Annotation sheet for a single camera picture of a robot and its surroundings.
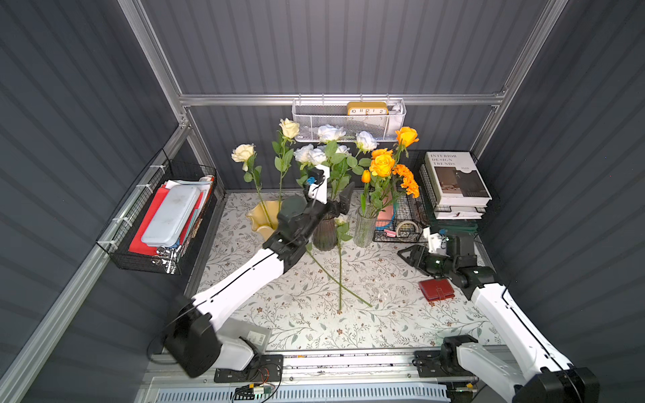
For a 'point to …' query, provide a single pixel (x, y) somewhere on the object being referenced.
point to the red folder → (139, 247)
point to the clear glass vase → (364, 229)
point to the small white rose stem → (343, 232)
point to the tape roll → (403, 222)
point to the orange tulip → (366, 179)
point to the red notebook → (436, 290)
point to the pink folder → (385, 216)
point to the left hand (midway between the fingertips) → (342, 180)
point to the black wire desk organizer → (411, 219)
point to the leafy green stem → (308, 248)
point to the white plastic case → (165, 228)
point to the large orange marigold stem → (396, 199)
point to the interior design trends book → (459, 184)
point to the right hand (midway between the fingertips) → (408, 254)
